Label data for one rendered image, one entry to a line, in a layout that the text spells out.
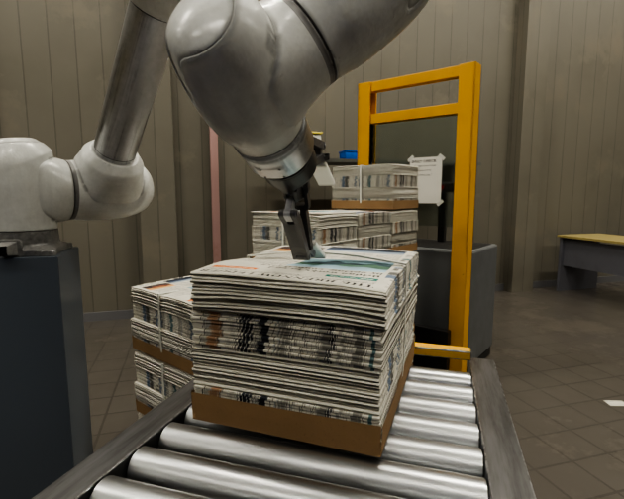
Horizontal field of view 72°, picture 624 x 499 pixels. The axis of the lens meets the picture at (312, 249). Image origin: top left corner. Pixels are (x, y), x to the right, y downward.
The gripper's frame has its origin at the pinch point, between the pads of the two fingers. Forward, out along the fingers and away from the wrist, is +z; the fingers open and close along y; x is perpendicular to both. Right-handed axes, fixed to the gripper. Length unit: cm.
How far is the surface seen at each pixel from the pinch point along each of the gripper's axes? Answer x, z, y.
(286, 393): 0.0, -4.8, 28.9
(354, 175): -25, 129, -81
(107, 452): -21.8, -10.6, 39.5
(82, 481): -20.4, -15.6, 42.0
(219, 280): -9.7, -12.1, 15.3
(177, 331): -57, 52, 16
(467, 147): 31, 152, -111
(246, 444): -5.2, -3.8, 36.3
